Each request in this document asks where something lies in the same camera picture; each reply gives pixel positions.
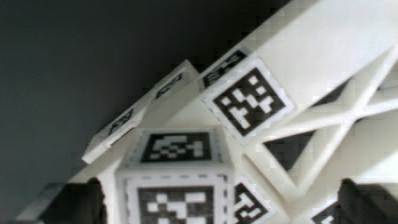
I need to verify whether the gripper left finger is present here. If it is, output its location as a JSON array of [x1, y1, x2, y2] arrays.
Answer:
[[11, 178, 108, 224]]

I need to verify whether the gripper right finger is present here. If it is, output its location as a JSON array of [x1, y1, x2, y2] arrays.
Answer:
[[334, 179, 398, 224]]

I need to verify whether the white tag cube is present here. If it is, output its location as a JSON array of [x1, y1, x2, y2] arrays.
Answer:
[[116, 127, 235, 224]]

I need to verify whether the white chair seat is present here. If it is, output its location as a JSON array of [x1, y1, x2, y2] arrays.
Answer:
[[75, 60, 203, 182]]

